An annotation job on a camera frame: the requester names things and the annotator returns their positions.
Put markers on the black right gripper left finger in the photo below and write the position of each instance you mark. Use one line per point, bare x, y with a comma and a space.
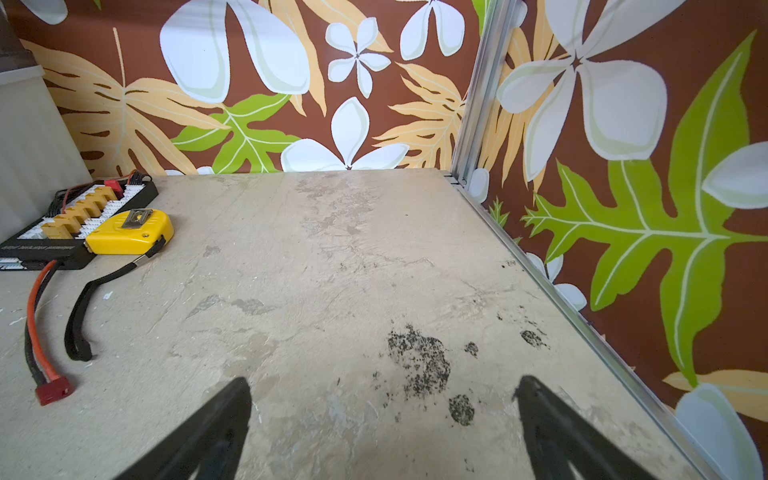
208, 445

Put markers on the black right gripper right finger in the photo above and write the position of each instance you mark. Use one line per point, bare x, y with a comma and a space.
561, 444

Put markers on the yellow tape measure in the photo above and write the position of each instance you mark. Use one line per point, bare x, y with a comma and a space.
132, 232

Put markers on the white storage box brown lid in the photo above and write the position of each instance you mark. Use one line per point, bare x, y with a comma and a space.
38, 155

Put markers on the aluminium frame post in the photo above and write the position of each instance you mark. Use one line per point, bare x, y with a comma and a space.
500, 21

